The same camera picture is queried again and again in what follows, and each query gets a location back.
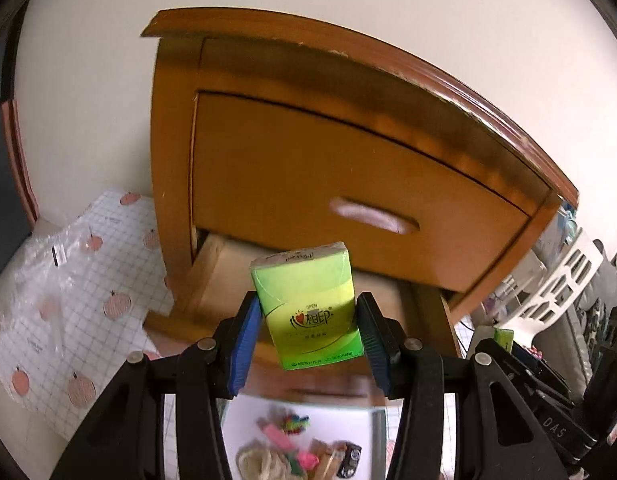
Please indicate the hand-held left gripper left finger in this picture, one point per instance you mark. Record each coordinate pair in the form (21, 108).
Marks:
(243, 350)

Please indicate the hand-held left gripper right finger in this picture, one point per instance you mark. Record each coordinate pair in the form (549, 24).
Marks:
(376, 355)

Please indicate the white tray with teal rim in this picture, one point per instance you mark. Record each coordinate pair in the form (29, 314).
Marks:
(348, 420)

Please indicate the green tissue pack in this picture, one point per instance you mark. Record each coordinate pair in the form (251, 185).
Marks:
(308, 305)

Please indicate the pink hair roller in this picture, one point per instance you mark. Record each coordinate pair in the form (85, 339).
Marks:
(278, 432)

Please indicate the black toy car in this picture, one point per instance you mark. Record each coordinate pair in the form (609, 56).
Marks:
(351, 458)

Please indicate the small green packet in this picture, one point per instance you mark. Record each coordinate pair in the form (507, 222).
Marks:
(503, 338)

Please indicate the beige mesh bag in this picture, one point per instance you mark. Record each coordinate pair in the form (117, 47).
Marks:
(261, 460)

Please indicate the brown paper packet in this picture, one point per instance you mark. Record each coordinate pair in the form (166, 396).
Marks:
(326, 460)

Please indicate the white plastic basket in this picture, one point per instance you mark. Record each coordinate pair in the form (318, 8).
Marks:
(563, 285)

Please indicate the fruit-print grid bed sheet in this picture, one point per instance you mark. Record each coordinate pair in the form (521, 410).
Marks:
(118, 270)

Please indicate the wooden nightstand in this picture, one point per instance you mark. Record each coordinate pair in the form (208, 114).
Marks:
(172, 160)

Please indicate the clear plastic bag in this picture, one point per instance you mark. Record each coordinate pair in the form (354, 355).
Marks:
(43, 280)

